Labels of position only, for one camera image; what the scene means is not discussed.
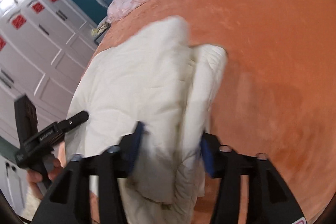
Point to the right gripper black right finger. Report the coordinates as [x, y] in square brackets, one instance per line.
[250, 189]

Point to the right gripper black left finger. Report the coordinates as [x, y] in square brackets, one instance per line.
[69, 199]

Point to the cream quilted jacket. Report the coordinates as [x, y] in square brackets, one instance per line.
[157, 78]

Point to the orange plush bed blanket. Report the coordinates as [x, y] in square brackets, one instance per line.
[278, 91]

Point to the white panelled wardrobe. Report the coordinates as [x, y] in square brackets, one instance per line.
[45, 47]

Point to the blue bedside table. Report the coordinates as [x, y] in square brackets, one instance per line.
[100, 37]

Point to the clutter on bedside table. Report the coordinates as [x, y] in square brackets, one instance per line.
[102, 27]

